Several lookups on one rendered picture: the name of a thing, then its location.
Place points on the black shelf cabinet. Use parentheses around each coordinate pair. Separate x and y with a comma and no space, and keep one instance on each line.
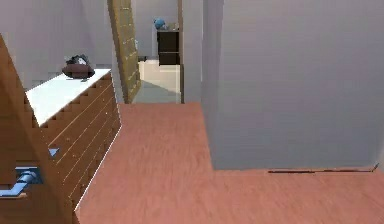
(168,46)

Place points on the tan wooden room door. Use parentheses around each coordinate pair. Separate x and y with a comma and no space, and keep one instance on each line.
(127,50)

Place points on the blue round ball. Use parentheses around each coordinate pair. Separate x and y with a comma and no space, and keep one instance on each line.
(159,23)

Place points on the brown white-topped chest of drawers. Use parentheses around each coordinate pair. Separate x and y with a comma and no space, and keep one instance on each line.
(83,123)

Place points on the dark brown bowl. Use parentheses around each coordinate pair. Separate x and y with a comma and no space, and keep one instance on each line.
(78,71)

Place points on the black and white crumpled object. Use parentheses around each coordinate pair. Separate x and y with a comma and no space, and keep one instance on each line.
(78,60)

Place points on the brown wooden room door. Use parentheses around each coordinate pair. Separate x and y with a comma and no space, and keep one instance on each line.
(16,133)

